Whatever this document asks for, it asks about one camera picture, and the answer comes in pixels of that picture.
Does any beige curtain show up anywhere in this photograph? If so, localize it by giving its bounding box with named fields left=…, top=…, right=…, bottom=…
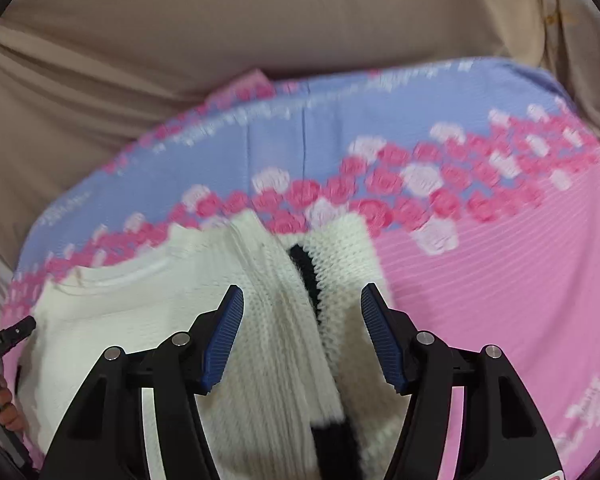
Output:
left=0, top=0, right=600, bottom=346

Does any person's left hand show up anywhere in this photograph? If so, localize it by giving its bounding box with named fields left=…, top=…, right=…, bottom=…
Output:
left=0, top=374, right=28, bottom=433

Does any white red black knit sweater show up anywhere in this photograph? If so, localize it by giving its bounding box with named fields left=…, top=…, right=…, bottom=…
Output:
left=27, top=209, right=416, bottom=480

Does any pink floral blanket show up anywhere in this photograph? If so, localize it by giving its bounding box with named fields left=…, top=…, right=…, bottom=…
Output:
left=0, top=56, right=600, bottom=480

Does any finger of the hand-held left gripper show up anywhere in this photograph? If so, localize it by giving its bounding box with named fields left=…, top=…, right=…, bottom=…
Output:
left=0, top=316, right=37, bottom=362

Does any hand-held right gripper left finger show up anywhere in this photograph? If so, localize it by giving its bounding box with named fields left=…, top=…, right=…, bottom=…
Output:
left=40, top=284, right=245, bottom=480

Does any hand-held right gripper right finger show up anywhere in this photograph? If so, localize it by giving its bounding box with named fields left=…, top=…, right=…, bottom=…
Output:
left=360, top=283, right=563, bottom=480

